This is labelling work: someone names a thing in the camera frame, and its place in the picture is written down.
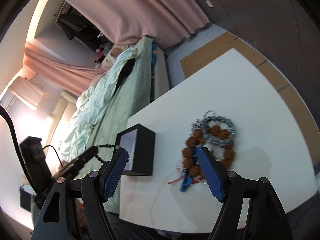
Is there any brown rudraksha bead bracelet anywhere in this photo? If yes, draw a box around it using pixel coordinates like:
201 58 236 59
182 124 235 181

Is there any silver chain keyring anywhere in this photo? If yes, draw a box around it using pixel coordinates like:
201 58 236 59
190 121 202 135

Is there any grey-blue bead bracelet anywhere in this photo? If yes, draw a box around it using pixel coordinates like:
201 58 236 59
201 109 237 147

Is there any black jewelry box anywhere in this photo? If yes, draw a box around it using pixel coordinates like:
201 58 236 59
116 124 156 176

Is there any white table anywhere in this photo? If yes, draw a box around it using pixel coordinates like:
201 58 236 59
119 48 318 233

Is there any pale green duvet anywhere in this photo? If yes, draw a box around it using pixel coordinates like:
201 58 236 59
58 47 138 161

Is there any green bed cover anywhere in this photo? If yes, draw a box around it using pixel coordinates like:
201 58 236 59
49 36 157 214

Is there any pink curtain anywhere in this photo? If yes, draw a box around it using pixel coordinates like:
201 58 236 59
23 43 107 96
65 0 209 49

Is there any black garment on bed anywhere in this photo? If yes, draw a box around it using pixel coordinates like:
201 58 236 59
112 59 136 96

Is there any floral pillow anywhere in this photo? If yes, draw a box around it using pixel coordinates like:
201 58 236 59
100 44 129 69

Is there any plush toys pile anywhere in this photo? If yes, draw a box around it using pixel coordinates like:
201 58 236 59
93 42 112 65

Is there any black cable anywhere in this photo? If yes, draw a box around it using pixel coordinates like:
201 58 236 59
0 104 38 201

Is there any white wall socket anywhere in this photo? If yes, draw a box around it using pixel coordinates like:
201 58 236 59
205 0 214 8

